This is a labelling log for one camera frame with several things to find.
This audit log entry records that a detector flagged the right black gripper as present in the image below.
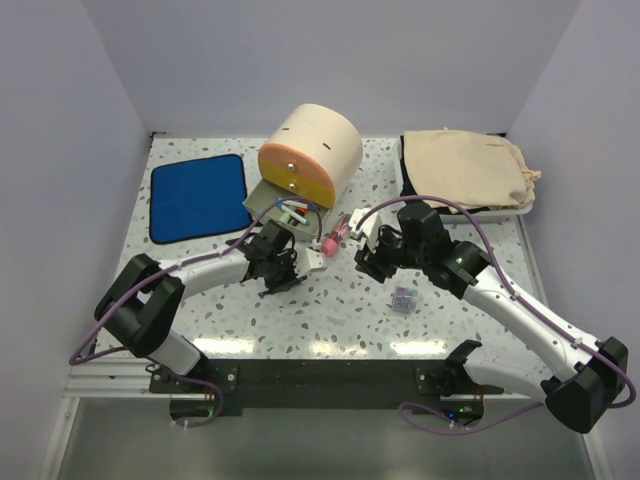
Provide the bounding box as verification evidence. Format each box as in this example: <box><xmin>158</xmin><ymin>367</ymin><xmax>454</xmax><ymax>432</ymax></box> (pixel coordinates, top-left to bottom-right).
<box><xmin>355</xmin><ymin>226</ymin><xmax>428</xmax><ymax>283</ymax></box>

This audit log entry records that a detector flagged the green pastel highlighter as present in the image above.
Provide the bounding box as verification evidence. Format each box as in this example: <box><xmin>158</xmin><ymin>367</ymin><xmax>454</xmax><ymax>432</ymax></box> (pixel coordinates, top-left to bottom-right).
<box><xmin>282</xmin><ymin>206</ymin><xmax>308</xmax><ymax>225</ymax></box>

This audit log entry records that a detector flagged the white blue pen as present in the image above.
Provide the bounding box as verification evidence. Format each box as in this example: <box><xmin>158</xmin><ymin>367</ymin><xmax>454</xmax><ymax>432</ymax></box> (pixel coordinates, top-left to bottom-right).
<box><xmin>284</xmin><ymin>200</ymin><xmax>318</xmax><ymax>212</ymax></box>
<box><xmin>276</xmin><ymin>199</ymin><xmax>299</xmax><ymax>212</ymax></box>

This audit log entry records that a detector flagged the grey bottom drawer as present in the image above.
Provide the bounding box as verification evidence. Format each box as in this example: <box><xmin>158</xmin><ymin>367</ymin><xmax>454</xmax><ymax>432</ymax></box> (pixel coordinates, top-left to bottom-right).
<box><xmin>243</xmin><ymin>180</ymin><xmax>329</xmax><ymax>241</ymax></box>

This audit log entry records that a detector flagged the dark purple pen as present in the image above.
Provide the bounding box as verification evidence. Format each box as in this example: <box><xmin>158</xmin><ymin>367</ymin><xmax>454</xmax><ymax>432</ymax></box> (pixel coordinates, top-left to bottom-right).
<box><xmin>258</xmin><ymin>279</ymin><xmax>303</xmax><ymax>298</ymax></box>

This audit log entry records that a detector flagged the black orange highlighter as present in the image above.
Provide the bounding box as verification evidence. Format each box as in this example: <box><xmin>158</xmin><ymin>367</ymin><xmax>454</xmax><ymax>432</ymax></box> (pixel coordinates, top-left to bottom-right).
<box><xmin>295</xmin><ymin>209</ymin><xmax>321</xmax><ymax>227</ymax></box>

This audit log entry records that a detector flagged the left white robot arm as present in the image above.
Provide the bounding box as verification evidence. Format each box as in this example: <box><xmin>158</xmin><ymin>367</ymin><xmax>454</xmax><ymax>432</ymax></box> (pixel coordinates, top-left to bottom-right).
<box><xmin>94</xmin><ymin>220</ymin><xmax>302</xmax><ymax>392</ymax></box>

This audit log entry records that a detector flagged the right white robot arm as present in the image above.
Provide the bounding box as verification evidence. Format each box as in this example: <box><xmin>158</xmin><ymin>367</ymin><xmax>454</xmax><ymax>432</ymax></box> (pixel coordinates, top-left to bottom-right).
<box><xmin>350</xmin><ymin>195</ymin><xmax>636</xmax><ymax>434</ymax></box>

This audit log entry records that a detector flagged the white tray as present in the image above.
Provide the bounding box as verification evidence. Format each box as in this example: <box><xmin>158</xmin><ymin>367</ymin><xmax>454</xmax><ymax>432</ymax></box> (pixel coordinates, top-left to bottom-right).
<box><xmin>392</xmin><ymin>135</ymin><xmax>534</xmax><ymax>224</ymax></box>

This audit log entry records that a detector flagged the black cloth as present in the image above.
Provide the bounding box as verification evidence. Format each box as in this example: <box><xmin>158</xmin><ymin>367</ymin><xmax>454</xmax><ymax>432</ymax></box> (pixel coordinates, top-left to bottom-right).
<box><xmin>399</xmin><ymin>156</ymin><xmax>417</xmax><ymax>196</ymax></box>

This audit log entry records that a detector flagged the clear box of clips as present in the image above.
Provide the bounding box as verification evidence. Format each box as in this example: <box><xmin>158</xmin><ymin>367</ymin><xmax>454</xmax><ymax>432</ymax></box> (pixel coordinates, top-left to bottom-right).
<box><xmin>391</xmin><ymin>287</ymin><xmax>419</xmax><ymax>314</ymax></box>

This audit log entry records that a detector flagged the pink pencil case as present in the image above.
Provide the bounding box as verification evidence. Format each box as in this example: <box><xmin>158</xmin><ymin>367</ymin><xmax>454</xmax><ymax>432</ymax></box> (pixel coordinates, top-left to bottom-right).
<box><xmin>320</xmin><ymin>214</ymin><xmax>351</xmax><ymax>258</ymax></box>

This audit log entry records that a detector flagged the blue cloth mat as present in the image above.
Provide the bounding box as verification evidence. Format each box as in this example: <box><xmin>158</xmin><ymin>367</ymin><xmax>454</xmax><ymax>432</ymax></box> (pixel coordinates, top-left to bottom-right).
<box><xmin>149</xmin><ymin>154</ymin><xmax>252</xmax><ymax>245</ymax></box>

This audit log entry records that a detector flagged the beige cloth bag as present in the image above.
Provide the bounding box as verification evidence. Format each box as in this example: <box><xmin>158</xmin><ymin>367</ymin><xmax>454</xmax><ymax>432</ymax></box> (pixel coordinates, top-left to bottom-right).
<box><xmin>403</xmin><ymin>129</ymin><xmax>541</xmax><ymax>210</ymax></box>

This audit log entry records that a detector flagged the beige round drawer cabinet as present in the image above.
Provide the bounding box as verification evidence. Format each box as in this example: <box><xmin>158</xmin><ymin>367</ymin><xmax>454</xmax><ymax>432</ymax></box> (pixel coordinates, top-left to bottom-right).
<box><xmin>257</xmin><ymin>103</ymin><xmax>363</xmax><ymax>209</ymax></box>

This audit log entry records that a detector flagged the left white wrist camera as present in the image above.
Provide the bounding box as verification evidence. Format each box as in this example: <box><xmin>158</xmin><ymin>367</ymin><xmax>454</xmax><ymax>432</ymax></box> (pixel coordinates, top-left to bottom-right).
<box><xmin>295</xmin><ymin>247</ymin><xmax>328</xmax><ymax>277</ymax></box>

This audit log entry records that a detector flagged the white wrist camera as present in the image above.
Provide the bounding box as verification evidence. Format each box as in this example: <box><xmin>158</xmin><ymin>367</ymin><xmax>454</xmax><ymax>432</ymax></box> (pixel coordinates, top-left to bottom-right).
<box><xmin>348</xmin><ymin>208</ymin><xmax>382</xmax><ymax>252</ymax></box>
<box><xmin>295</xmin><ymin>247</ymin><xmax>328</xmax><ymax>277</ymax></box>

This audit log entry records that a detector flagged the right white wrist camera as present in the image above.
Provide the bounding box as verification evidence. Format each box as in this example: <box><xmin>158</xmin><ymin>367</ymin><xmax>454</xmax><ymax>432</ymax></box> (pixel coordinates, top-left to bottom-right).
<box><xmin>348</xmin><ymin>208</ymin><xmax>382</xmax><ymax>252</ymax></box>

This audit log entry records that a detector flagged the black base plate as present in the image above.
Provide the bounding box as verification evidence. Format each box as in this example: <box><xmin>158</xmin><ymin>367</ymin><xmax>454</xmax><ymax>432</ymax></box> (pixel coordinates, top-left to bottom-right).
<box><xmin>147</xmin><ymin>359</ymin><xmax>501</xmax><ymax>425</ymax></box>

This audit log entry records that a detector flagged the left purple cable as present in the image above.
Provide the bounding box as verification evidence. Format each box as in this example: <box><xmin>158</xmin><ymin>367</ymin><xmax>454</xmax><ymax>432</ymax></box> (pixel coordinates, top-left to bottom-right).
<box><xmin>67</xmin><ymin>196</ymin><xmax>326</xmax><ymax>365</ymax></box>

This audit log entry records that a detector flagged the purple cable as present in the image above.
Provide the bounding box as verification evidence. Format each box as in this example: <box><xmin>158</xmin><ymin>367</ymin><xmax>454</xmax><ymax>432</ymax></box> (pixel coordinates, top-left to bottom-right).
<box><xmin>67</xmin><ymin>196</ymin><xmax>326</xmax><ymax>365</ymax></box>
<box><xmin>349</xmin><ymin>194</ymin><xmax>632</xmax><ymax>432</ymax></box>

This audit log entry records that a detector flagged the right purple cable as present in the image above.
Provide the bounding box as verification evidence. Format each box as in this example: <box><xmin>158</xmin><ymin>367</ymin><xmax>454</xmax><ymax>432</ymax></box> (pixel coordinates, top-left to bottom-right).
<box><xmin>349</xmin><ymin>194</ymin><xmax>632</xmax><ymax>432</ymax></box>

